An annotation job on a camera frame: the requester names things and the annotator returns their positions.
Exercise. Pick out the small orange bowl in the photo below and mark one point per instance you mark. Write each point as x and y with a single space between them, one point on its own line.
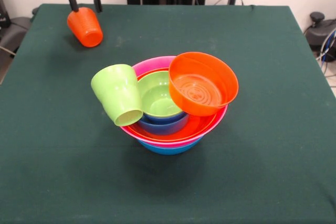
199 87

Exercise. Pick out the small green bowl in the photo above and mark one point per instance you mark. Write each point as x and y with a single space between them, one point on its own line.
155 95

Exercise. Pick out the large blue bowl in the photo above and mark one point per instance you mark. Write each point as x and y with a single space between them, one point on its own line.
168 150

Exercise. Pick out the large orange bowl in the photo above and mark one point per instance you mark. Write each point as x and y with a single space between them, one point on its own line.
199 127

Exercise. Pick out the black equipment box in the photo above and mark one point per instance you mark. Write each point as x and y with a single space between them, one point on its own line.
4 14

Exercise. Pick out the large pink bowl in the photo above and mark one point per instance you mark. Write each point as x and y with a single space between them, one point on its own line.
147 64

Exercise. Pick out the grey wheeled base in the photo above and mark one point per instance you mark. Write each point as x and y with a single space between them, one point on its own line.
15 30
320 32

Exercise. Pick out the green cup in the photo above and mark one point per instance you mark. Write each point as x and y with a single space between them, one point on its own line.
118 93

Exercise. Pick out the small light blue bowl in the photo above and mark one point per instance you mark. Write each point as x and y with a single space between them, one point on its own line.
165 129

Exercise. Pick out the orange cup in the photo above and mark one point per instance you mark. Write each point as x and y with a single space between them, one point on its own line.
86 27

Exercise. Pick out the dark green tablecloth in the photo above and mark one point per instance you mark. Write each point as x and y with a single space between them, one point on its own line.
65 155

